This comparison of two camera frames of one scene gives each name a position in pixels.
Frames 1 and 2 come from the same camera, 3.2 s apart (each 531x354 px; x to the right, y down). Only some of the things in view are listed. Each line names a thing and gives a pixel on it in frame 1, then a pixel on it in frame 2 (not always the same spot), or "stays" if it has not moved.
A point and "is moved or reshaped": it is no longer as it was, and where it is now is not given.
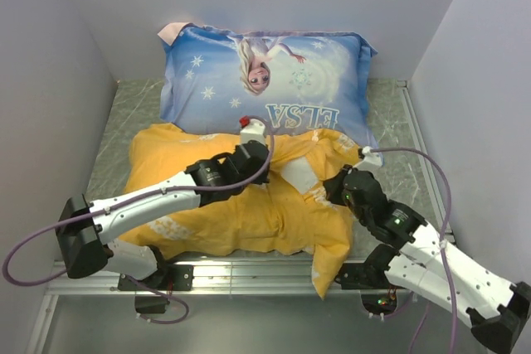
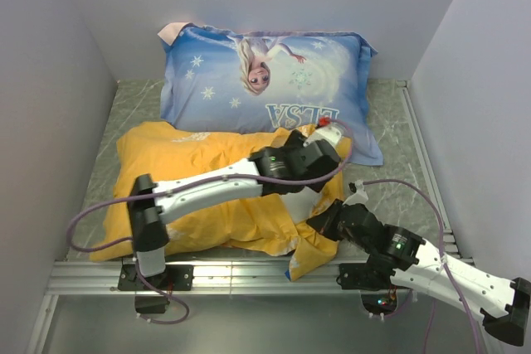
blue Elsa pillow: [309, 81] stays
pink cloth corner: [171, 31] stays
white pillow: [299, 173] is moved or reshaped
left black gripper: [262, 177] -> [294, 143]
